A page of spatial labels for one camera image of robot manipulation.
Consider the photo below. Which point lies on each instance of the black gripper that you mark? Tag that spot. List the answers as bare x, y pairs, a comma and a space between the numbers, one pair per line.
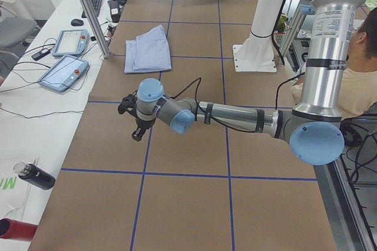
143, 123

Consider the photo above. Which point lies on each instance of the near teach pendant tablet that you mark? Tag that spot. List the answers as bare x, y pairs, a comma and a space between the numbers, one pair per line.
63, 73

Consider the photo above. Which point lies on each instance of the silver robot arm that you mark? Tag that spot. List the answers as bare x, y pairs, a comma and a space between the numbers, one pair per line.
311, 127

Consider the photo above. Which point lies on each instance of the seated person in beige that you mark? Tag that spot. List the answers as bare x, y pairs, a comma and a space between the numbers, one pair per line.
358, 87

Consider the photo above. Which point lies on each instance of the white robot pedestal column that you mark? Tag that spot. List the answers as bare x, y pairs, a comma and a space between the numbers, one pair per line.
256, 53

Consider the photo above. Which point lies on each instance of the red cylinder bottle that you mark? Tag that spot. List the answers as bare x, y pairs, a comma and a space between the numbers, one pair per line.
17, 230

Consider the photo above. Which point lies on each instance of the far teach pendant tablet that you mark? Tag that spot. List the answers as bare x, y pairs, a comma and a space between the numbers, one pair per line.
71, 42

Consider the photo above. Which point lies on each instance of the black water bottle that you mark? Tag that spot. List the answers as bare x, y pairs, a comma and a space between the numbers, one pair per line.
34, 175

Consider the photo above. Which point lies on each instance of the grey office chair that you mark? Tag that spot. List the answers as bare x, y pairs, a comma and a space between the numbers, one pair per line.
15, 30

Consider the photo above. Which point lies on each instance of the teach pendant tablet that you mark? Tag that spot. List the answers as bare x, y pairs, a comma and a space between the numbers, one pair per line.
63, 73
71, 42

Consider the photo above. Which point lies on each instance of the grey aluminium frame post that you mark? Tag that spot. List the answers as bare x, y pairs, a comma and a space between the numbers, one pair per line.
95, 27

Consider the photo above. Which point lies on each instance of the white plastic bag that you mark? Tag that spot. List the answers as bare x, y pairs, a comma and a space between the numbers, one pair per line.
14, 191

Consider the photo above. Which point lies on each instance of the black computer mouse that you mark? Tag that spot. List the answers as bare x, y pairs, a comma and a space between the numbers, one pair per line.
77, 22

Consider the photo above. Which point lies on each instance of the black smartphone on desk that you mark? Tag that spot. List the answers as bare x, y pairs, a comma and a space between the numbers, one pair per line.
40, 54

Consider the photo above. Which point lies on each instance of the blue striped button shirt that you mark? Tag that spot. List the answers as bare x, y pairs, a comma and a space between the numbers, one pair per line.
149, 52

